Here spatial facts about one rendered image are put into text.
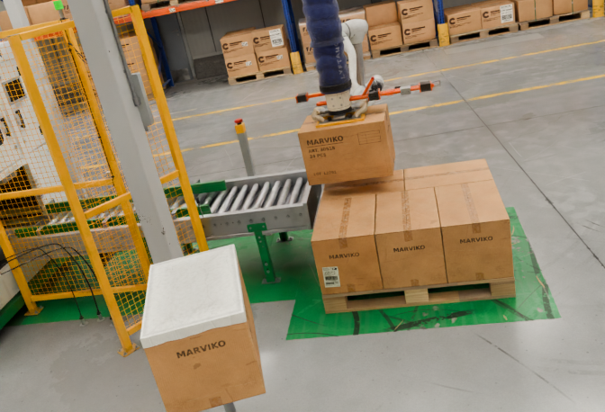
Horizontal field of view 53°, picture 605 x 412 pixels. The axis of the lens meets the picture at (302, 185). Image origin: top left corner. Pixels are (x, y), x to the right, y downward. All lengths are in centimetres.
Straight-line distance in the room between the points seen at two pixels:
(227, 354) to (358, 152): 210
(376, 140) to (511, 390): 178
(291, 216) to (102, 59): 169
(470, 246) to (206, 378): 192
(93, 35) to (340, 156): 181
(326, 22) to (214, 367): 240
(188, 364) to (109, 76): 163
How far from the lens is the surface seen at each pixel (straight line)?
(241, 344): 247
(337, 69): 414
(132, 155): 351
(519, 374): 349
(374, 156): 418
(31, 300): 526
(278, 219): 428
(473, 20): 1173
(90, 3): 337
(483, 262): 388
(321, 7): 406
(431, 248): 381
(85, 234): 394
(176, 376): 254
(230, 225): 438
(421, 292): 397
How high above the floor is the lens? 228
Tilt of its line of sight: 22 degrees down
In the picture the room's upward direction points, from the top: 12 degrees counter-clockwise
